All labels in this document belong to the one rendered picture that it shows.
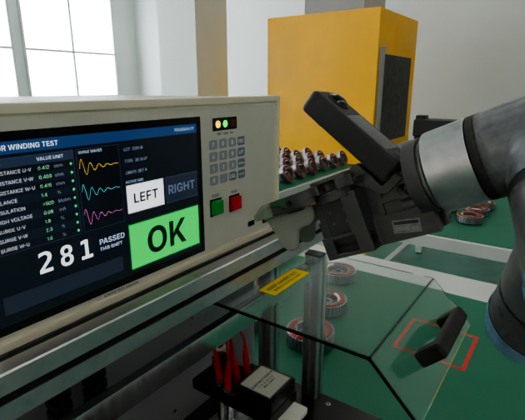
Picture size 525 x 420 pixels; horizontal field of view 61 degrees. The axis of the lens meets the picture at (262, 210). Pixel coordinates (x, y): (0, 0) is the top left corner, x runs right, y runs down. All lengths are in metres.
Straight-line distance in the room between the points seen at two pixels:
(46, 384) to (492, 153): 0.41
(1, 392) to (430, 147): 0.40
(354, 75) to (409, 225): 3.62
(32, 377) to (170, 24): 4.32
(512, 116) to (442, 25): 5.37
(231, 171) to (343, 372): 0.57
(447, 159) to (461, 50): 5.29
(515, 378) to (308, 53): 3.53
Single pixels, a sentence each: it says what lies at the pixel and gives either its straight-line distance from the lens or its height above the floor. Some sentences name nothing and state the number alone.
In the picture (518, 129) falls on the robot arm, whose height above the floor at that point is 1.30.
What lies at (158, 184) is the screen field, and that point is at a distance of 0.50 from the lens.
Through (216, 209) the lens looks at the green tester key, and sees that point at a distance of 0.57.
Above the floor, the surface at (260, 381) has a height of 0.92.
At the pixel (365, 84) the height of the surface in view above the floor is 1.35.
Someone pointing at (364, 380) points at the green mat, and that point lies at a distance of 1.00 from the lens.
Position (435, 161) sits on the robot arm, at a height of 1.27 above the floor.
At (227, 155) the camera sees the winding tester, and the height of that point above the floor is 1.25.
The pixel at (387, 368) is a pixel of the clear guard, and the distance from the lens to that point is 0.51.
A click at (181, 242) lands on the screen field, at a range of 0.54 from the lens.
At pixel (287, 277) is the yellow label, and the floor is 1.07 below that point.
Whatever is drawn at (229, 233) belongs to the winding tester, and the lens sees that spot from 0.61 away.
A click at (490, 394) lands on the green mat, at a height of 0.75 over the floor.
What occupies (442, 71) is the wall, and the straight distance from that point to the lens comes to 5.71.
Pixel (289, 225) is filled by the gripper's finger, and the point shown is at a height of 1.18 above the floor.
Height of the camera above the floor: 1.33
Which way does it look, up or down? 16 degrees down
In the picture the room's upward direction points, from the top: straight up
